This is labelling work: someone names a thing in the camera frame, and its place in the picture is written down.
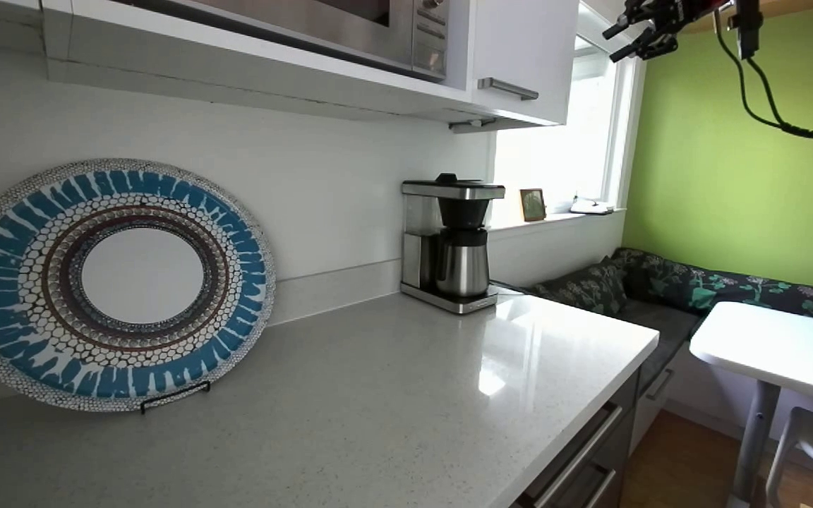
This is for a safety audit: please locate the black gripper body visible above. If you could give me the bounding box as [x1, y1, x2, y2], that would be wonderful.
[623, 0, 729, 58]

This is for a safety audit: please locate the grey lower drawer cabinet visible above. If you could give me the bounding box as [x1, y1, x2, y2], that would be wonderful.
[512, 349, 673, 508]

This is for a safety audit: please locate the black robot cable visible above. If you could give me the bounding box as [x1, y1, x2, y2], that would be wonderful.
[712, 0, 813, 144]

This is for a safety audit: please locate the white upper cabinet shelf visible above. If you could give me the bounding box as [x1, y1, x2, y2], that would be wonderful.
[0, 0, 557, 136]

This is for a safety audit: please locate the white dish on windowsill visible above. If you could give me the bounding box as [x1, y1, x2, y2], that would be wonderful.
[569, 198, 615, 215]

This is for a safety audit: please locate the white side table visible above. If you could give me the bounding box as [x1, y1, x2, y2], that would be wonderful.
[688, 302, 813, 508]

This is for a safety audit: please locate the small framed picture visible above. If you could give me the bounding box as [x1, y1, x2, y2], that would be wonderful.
[519, 189, 547, 222]

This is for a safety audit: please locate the black wire plate stand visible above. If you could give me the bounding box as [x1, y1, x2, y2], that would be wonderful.
[138, 380, 212, 415]

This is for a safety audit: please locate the blue patterned decorative plate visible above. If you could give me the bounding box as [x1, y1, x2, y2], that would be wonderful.
[0, 161, 273, 412]

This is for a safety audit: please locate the stainless steel microwave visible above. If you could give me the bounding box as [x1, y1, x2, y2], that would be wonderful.
[125, 0, 450, 81]

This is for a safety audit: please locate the white cabinet door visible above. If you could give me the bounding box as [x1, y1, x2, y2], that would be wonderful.
[468, 0, 578, 128]

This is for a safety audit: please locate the steel drip coffee maker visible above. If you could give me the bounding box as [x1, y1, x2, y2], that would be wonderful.
[400, 172, 505, 316]

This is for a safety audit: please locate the dark patterned bench cushion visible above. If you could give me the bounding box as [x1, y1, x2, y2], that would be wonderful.
[530, 247, 813, 351]

